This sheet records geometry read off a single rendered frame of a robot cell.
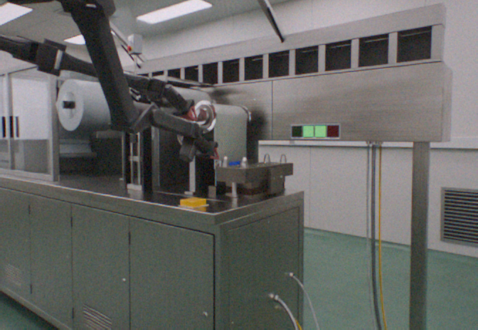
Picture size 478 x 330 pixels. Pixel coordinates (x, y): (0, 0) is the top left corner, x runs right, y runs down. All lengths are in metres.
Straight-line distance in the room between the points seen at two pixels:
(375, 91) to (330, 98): 0.19
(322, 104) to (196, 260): 0.87
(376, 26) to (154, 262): 1.32
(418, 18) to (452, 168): 2.45
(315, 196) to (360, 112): 2.79
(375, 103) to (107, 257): 1.38
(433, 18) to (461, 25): 2.40
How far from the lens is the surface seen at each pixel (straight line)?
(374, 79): 1.59
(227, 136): 1.64
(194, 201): 1.32
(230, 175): 1.48
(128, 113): 0.97
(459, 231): 3.94
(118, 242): 1.73
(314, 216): 4.35
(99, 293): 1.95
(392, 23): 1.62
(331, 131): 1.62
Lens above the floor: 1.17
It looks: 3 degrees down
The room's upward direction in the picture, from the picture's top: straight up
